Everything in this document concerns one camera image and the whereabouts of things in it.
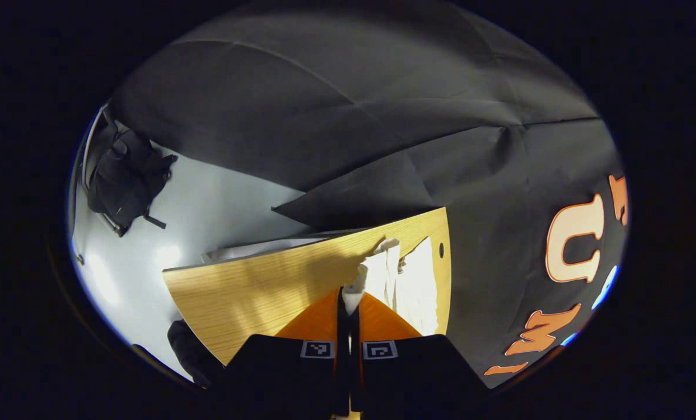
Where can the black backpack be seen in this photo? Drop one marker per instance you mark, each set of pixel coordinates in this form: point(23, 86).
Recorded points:
point(126, 175)

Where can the white jeans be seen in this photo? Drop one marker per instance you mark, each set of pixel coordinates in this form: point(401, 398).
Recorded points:
point(406, 286)

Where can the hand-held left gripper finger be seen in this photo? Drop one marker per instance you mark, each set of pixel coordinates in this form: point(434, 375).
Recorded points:
point(342, 350)
point(354, 361)

